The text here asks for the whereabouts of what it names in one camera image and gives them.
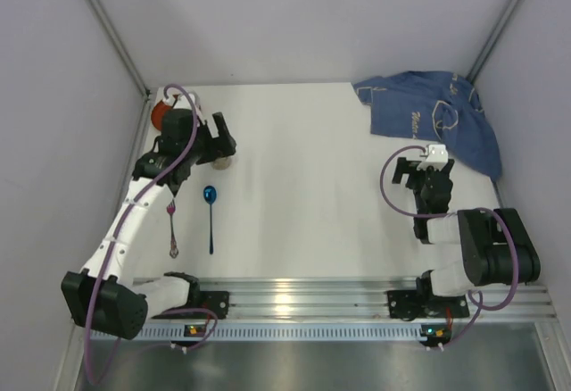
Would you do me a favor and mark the small beige cup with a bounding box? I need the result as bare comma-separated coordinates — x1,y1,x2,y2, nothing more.
211,156,233,171

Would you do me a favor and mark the red round plate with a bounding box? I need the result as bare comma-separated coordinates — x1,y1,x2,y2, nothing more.
151,101,171,131

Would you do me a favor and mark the blue metallic spoon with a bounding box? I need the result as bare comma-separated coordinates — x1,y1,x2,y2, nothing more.
203,186,218,255

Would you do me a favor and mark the blue cloth placemat fish print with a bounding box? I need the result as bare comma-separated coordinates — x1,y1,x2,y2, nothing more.
352,71,502,181

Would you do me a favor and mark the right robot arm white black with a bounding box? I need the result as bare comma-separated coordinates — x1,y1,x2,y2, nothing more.
392,157,541,301

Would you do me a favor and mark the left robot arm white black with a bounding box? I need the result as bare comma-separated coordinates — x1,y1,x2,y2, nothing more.
61,107,236,340

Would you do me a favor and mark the pink purple fork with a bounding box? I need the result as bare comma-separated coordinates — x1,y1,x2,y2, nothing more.
166,200,179,259

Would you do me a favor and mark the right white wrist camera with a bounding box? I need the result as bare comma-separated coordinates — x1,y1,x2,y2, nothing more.
424,144,449,166

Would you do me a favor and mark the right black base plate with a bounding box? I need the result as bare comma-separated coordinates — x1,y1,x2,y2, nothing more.
386,290,470,321

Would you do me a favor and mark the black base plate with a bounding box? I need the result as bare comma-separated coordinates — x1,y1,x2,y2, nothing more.
153,290,229,320
386,290,470,321

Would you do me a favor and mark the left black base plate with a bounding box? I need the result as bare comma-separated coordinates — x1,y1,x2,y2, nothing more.
153,290,229,320

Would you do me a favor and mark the aluminium mounting rail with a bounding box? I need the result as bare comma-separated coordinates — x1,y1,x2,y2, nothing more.
201,279,557,323

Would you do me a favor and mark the perforated grey cable duct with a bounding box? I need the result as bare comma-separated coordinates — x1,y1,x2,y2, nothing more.
133,323,451,343

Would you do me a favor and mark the left aluminium corner post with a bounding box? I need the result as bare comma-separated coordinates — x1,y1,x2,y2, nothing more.
85,0,150,98

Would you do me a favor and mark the aluminium corner post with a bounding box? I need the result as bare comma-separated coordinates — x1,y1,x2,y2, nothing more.
85,0,150,98
466,0,525,84

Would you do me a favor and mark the right aluminium corner post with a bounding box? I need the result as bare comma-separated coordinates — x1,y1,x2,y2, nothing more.
466,0,525,84

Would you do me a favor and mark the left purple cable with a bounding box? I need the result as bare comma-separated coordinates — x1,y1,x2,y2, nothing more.
84,84,219,386

